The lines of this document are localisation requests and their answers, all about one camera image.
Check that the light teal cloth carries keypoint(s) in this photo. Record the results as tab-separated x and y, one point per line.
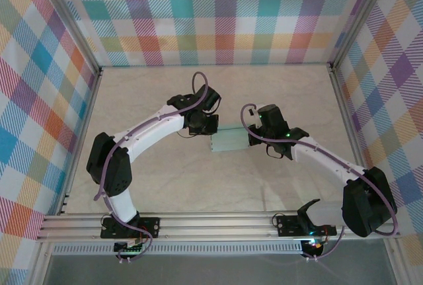
229	139

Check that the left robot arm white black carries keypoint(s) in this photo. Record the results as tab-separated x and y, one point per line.
120	176

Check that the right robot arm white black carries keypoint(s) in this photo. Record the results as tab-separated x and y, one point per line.
360	205

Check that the small controller circuit board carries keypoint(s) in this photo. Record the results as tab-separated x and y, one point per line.
125	248
315	245

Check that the aluminium side rail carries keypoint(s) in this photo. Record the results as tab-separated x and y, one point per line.
347	116
87	116

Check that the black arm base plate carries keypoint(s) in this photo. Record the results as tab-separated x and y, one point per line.
105	232
287	227

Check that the long aluminium base rail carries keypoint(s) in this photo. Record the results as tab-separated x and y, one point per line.
215	227

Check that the aluminium upright post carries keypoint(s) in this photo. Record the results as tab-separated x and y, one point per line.
69	17
358	17

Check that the aluminium frame leg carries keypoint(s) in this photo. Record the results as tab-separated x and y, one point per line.
41	265
395	265

